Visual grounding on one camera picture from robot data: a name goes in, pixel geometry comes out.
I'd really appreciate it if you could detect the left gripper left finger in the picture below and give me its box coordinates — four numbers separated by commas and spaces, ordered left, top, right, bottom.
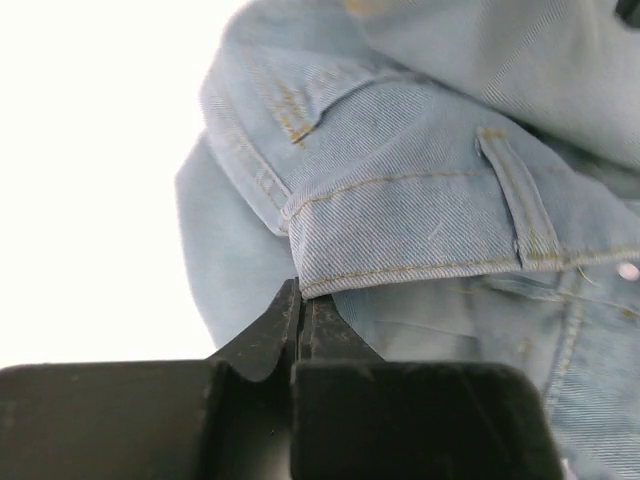
1, 281, 300, 479

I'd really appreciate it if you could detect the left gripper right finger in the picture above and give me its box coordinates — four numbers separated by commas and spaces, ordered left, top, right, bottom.
292, 298, 564, 479

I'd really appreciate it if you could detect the light blue denim skirt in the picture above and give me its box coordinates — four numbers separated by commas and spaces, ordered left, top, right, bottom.
176, 1, 639, 479

